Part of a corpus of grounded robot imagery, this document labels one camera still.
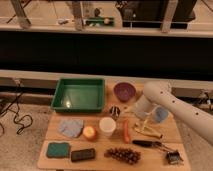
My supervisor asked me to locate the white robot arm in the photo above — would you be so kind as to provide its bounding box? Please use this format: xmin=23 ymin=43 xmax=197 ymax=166
xmin=133 ymin=81 xmax=213 ymax=145

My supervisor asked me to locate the purple bowl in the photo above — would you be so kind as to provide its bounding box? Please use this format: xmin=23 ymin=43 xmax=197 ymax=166
xmin=113 ymin=82 xmax=136 ymax=102

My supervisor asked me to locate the yellow banana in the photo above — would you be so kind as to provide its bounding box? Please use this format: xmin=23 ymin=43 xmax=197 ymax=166
xmin=133 ymin=123 xmax=163 ymax=139

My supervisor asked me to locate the clear blue glass cup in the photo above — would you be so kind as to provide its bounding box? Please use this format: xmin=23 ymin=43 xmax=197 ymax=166
xmin=153 ymin=107 xmax=168 ymax=123

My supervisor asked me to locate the black white striped ball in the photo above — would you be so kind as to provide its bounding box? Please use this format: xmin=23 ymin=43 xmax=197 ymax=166
xmin=109 ymin=106 xmax=121 ymax=117

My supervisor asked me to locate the white cup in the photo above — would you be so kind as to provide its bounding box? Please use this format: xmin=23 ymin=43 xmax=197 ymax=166
xmin=99 ymin=117 xmax=116 ymax=137

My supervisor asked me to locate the bunch of dark grapes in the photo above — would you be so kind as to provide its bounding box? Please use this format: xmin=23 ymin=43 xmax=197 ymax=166
xmin=104 ymin=148 xmax=141 ymax=165

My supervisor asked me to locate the black binder clip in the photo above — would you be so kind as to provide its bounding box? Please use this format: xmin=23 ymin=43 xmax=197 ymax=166
xmin=166 ymin=151 xmax=183 ymax=165

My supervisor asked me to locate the red yellow apple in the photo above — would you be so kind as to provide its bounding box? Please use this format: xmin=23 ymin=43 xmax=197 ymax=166
xmin=83 ymin=126 xmax=97 ymax=141

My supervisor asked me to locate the green plastic tray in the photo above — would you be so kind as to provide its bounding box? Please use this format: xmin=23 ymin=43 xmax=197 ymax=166
xmin=51 ymin=78 xmax=105 ymax=113

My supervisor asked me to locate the blue crumpled cloth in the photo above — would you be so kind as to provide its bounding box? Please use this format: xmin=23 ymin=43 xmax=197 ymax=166
xmin=58 ymin=119 xmax=84 ymax=138

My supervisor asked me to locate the black eraser block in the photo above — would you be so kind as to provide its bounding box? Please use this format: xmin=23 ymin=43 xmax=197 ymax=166
xmin=71 ymin=148 xmax=96 ymax=162

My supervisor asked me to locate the green sponge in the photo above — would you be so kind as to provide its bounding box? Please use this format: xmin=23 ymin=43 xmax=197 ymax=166
xmin=46 ymin=142 xmax=70 ymax=158

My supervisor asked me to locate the black handled knife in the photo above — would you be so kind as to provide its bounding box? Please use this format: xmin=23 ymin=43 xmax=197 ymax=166
xmin=132 ymin=140 xmax=175 ymax=152

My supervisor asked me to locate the black power cable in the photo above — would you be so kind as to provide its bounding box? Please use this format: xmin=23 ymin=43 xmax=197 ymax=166
xmin=0 ymin=81 xmax=34 ymax=136

